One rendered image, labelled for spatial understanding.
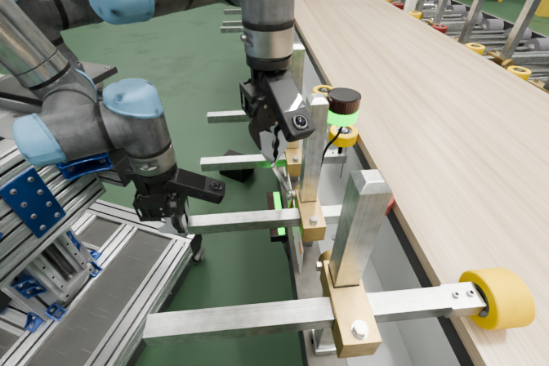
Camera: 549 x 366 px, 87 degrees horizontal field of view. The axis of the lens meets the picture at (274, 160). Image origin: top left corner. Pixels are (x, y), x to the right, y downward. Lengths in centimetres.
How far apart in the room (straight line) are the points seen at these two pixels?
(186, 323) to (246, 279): 111
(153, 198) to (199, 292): 101
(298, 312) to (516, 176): 64
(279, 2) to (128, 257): 130
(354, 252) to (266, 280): 118
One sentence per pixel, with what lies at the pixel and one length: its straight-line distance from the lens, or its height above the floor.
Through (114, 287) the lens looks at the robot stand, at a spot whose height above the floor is 21.
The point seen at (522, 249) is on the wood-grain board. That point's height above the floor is 90.
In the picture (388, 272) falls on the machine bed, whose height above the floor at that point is 69.
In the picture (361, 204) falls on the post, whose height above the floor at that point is 114.
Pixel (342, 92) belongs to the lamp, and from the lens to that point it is 55.
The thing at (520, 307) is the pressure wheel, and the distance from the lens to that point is 55.
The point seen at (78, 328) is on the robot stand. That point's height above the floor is 21.
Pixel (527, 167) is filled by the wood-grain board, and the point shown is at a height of 90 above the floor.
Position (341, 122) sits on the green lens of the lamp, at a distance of 54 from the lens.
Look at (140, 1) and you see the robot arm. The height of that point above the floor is 130.
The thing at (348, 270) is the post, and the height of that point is 101.
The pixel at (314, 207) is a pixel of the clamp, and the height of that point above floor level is 87.
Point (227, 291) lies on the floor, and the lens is 154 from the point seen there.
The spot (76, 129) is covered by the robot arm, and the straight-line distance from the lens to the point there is 49.
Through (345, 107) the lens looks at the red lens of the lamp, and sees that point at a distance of 52.
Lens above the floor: 137
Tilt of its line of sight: 40 degrees down
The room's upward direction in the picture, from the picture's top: straight up
